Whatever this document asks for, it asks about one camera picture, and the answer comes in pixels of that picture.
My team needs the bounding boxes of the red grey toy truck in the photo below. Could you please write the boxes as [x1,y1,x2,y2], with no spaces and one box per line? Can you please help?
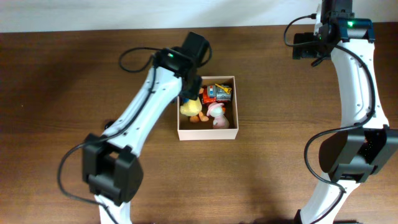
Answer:
[201,83,233,105]

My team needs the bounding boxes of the yellow plush duck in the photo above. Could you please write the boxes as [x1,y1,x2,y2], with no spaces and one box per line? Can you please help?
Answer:
[180,97,209,123]

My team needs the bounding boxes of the pink hat duck figurine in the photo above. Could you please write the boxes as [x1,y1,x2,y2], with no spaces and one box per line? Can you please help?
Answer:
[206,102,229,129]

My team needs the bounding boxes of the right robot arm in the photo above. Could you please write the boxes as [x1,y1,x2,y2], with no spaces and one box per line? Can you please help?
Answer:
[291,0,397,223]

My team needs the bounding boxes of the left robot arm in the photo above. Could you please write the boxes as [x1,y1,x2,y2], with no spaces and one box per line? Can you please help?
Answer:
[82,32,211,223]

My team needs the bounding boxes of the pink open cardboard box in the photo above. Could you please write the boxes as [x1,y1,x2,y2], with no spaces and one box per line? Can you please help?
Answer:
[177,76,239,141]

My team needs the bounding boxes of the black round cap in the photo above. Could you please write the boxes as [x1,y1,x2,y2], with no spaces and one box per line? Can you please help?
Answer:
[104,121,114,129]

